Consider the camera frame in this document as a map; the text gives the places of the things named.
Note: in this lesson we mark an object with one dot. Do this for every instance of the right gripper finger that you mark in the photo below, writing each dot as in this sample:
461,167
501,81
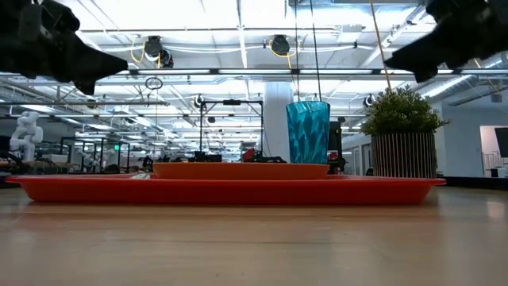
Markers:
420,57

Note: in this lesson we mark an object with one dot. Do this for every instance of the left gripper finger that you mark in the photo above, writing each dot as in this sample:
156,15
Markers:
95,63

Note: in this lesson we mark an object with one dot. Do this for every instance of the teal faceted plastic cup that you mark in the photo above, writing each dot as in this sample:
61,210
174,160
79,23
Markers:
308,135

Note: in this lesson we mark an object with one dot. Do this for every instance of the orange round plate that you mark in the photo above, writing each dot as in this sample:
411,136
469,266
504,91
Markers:
238,171

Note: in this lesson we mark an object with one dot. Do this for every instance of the red plastic tray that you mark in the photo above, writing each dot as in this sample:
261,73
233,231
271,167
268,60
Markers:
238,192

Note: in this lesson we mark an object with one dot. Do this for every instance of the small black ceiling reel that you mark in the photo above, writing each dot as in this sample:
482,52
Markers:
369,100
198,101

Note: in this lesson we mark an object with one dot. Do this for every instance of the white humanoid robot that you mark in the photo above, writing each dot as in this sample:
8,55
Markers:
25,135

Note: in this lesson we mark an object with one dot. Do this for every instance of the green plant in ribbed pot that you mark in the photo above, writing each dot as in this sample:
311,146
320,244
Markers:
402,155

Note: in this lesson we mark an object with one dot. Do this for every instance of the black monitor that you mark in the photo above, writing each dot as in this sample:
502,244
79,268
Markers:
335,137

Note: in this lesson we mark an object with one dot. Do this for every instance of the black computer case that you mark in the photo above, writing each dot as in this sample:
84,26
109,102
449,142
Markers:
472,182

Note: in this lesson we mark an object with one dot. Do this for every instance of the white pillar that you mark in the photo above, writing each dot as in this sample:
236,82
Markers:
278,119

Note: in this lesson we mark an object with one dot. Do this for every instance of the red background object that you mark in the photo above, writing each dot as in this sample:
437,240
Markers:
248,155

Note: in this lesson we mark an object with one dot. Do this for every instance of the dark wall screen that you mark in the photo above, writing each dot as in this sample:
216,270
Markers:
502,141

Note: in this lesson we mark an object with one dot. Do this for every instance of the black rig frame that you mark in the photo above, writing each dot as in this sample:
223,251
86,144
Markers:
232,102

